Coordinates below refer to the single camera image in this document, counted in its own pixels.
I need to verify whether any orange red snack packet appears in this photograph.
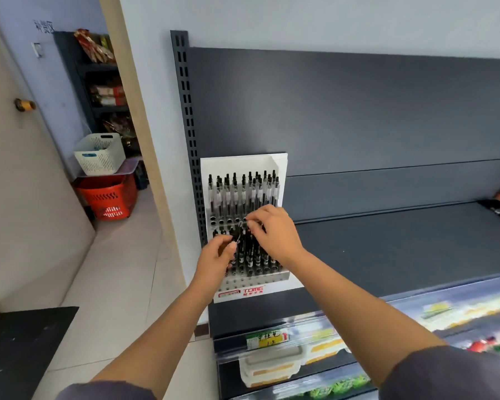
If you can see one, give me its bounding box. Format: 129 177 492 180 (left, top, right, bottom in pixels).
466 337 499 354

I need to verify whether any beige door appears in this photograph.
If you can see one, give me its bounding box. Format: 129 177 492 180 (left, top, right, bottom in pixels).
0 12 97 313

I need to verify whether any row of green packets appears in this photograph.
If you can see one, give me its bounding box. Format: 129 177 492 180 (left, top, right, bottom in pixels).
274 372 374 400

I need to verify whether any grey sleeve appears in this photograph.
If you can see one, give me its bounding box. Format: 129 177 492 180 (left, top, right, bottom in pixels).
379 346 500 400
56 381 157 400

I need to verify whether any pale plastic tray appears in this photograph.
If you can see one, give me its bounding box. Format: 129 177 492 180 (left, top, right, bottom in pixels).
77 157 141 179

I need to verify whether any grey right sleeve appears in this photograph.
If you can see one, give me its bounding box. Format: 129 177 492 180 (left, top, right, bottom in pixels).
379 346 500 400

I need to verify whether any red plastic basket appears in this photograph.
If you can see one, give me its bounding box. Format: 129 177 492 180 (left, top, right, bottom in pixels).
74 174 139 222

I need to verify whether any person's right hand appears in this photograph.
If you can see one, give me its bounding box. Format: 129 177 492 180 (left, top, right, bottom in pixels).
246 203 306 269

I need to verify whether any white woven basket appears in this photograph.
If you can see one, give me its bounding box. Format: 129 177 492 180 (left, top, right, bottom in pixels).
73 133 127 177

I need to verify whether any white yellow food container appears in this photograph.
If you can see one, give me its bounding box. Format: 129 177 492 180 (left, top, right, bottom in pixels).
306 337 352 366
238 345 308 389

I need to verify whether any person's left forearm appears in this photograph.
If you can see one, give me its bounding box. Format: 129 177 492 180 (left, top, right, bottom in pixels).
91 287 213 398

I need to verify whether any grey left sleeve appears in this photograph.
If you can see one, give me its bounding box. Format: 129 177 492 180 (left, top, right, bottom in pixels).
56 381 157 400

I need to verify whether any shiny red snack packet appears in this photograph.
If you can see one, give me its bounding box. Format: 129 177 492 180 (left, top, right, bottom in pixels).
74 28 117 64

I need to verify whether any white tiered pen holder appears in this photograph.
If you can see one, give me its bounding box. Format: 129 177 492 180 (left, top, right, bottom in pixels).
199 152 304 304

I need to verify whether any dark grey shelf unit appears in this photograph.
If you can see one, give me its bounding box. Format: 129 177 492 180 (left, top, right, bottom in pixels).
169 30 500 400

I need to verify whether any white slotted shelf upright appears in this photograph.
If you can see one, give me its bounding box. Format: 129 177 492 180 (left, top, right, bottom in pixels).
169 30 209 248

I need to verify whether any clear-barrel pen group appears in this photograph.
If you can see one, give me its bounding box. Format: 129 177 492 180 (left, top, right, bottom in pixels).
207 170 281 224

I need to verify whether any black rubber-grip pen group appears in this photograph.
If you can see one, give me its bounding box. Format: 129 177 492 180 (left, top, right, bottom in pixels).
211 227 285 276

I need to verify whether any yellow green price tag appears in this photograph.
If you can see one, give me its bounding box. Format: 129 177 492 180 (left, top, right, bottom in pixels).
244 330 291 351
421 302 456 320

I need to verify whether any person's right forearm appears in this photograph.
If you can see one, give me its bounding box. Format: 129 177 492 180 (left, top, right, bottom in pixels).
285 250 447 386

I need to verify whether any person's left hand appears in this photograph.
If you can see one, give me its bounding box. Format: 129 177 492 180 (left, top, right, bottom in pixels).
190 235 238 304

